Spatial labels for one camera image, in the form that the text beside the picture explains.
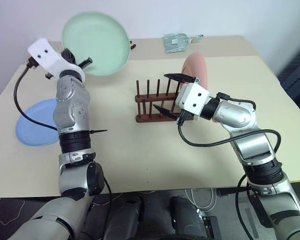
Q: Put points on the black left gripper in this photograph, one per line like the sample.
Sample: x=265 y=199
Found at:
x=68 y=57

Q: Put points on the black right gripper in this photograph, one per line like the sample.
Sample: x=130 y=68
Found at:
x=186 y=115

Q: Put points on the green plate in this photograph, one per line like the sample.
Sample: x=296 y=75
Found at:
x=97 y=42

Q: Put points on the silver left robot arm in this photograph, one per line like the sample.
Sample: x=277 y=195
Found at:
x=71 y=112

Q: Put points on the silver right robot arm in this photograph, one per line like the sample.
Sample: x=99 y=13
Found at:
x=250 y=140

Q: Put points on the wooden dish rack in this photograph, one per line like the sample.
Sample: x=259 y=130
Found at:
x=156 y=105

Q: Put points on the pink plate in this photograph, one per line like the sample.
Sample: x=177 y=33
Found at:
x=196 y=70

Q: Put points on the blue plate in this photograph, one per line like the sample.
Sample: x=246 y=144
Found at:
x=36 y=123

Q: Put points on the dark rounded grey shape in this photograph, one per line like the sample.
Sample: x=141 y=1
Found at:
x=126 y=217
x=187 y=217

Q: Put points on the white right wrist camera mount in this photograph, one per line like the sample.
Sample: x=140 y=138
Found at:
x=192 y=97

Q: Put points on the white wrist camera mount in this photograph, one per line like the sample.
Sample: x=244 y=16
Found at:
x=46 y=56
x=192 y=97

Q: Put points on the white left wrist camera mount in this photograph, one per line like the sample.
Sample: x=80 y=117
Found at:
x=46 y=56

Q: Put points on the black table frame bar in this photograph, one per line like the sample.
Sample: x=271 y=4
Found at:
x=230 y=192

